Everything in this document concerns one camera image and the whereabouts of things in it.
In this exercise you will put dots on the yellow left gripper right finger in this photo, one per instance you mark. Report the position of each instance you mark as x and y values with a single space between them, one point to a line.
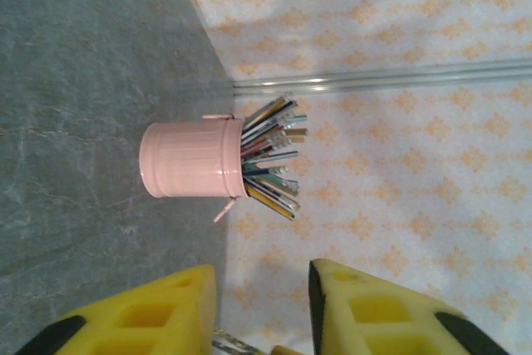
374 313

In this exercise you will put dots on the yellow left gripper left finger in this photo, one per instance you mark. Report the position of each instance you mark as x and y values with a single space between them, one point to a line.
166 321

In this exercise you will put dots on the white orange patterned cloth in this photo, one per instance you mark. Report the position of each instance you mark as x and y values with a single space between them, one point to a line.
374 188

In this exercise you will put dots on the pink metal bucket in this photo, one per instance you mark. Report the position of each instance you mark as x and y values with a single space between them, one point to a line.
191 159

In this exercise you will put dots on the tan paper straw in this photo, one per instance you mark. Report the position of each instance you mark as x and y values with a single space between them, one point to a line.
297 132

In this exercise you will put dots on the clear plastic rail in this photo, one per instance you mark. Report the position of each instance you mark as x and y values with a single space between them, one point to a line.
374 78

